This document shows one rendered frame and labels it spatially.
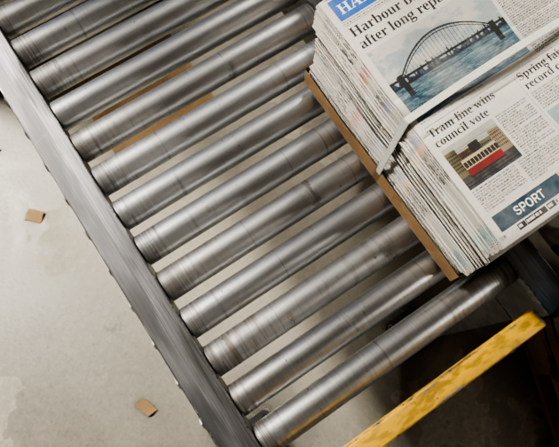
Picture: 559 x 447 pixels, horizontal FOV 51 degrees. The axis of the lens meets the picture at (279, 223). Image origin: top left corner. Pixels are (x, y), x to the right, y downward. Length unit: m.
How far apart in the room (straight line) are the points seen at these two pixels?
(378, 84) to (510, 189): 0.19
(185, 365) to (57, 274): 0.96
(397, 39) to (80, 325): 1.24
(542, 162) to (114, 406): 1.28
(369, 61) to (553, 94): 0.22
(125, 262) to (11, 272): 0.94
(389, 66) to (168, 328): 0.46
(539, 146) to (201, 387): 0.53
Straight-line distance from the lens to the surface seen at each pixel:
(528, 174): 0.73
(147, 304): 0.87
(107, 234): 0.90
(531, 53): 0.80
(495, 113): 0.74
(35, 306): 1.77
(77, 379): 1.72
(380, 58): 0.74
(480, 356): 0.89
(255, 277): 0.86
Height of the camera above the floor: 1.65
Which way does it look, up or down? 75 degrees down
